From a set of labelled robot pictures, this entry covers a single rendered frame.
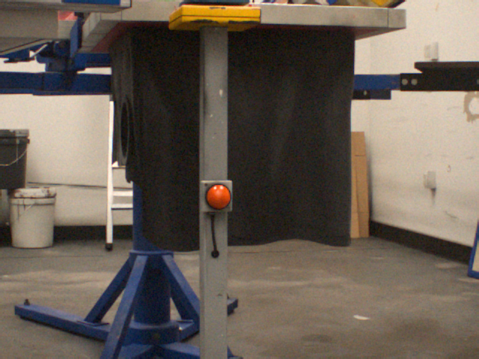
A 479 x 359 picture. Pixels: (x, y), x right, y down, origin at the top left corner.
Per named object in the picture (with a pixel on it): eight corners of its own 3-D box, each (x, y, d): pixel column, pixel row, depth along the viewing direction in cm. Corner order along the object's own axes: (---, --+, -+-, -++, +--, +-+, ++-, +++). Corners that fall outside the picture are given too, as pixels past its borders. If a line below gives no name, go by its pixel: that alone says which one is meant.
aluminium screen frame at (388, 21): (406, 28, 185) (406, 8, 184) (99, 20, 171) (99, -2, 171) (293, 56, 261) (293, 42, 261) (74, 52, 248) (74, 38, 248)
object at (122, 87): (174, 198, 187) (174, 28, 185) (129, 198, 185) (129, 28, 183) (143, 184, 232) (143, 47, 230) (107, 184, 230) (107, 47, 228)
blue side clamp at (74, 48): (99, 48, 219) (99, 17, 219) (77, 48, 218) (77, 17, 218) (89, 57, 249) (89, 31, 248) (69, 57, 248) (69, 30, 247)
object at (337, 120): (357, 248, 194) (358, 32, 191) (132, 254, 184) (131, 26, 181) (352, 247, 197) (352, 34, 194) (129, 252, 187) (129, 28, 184)
